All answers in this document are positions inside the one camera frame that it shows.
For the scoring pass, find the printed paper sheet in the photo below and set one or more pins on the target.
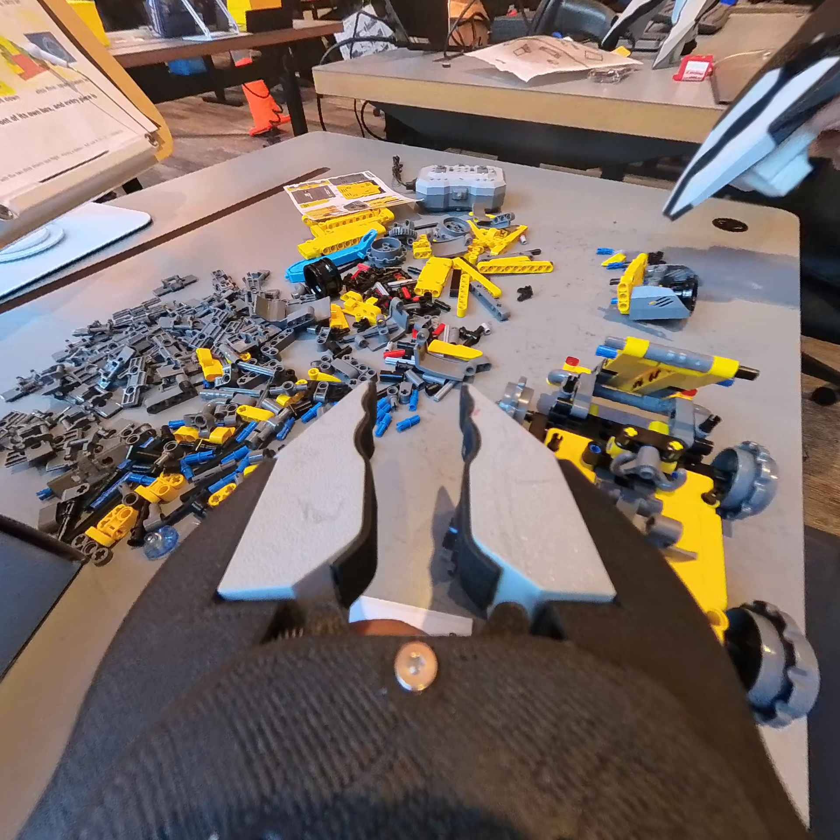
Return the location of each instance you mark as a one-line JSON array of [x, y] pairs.
[[65, 118]]

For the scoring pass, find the red white card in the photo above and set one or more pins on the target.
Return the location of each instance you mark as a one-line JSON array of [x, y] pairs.
[[694, 67]]

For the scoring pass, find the grey toothed toy rack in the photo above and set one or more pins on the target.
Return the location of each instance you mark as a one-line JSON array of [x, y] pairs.
[[492, 305]]

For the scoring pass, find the grey spoked toy wheel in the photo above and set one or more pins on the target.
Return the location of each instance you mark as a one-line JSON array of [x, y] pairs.
[[386, 251], [453, 228]]

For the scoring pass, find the dark grey cardboard box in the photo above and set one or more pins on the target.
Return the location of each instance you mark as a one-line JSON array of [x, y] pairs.
[[33, 577]]

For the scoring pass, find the orange cone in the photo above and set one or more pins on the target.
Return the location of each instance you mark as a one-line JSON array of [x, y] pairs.
[[262, 111]]

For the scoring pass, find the yellow grey toy claw assembly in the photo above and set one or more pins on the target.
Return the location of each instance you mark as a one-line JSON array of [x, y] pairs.
[[636, 289]]

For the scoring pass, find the pile of small building pieces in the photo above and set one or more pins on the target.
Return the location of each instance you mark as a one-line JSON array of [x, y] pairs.
[[197, 394]]

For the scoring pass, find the small yellow toy connector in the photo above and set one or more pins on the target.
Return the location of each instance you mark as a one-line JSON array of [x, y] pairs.
[[615, 260]]

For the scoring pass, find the crumpled printed paper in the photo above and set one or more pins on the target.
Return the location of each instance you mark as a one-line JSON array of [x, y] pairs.
[[544, 56]]

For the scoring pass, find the yellow toy frame part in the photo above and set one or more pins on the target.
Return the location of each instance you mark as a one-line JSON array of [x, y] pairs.
[[348, 229]]

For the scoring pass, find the yellow holed toy beam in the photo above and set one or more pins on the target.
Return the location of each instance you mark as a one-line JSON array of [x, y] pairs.
[[518, 266]]

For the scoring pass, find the yellow black sticker sheet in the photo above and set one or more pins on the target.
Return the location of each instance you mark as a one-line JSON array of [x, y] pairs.
[[341, 193]]

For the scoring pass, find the white stand base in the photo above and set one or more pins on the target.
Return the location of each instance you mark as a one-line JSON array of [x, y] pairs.
[[85, 229]]

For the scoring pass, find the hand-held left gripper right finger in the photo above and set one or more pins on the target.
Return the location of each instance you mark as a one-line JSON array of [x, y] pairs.
[[531, 525]]

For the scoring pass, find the black desk grommet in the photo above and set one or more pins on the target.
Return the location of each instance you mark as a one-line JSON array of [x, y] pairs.
[[730, 224]]

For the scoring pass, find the yellow toy vehicle model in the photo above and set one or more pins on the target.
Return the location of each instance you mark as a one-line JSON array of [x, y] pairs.
[[682, 525]]

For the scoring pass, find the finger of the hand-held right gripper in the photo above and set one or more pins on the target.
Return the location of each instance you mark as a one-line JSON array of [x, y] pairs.
[[741, 161], [754, 111]]

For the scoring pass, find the idle grey black gripper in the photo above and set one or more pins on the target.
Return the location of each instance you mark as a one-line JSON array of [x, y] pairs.
[[656, 26]]

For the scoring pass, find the grey toy motor hub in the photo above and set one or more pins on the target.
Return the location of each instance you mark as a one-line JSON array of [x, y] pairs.
[[459, 187]]

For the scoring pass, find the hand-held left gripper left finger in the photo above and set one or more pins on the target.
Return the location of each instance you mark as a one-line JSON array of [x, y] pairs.
[[308, 518]]

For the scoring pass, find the grey office desk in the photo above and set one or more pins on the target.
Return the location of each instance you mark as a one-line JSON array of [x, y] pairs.
[[229, 39]]

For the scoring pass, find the small black toy connector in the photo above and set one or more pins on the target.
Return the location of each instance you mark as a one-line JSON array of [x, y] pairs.
[[523, 294]]

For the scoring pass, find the blue curved toy panel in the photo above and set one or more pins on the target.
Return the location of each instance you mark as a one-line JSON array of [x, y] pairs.
[[341, 253]]

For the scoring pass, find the person's right hand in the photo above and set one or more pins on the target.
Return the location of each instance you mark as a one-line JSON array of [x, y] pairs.
[[828, 134]]

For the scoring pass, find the large black toy tyre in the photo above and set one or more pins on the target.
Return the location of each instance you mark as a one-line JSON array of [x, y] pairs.
[[323, 277]]

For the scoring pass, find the tan office desk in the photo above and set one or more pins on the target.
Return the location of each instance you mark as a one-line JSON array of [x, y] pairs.
[[525, 105]]

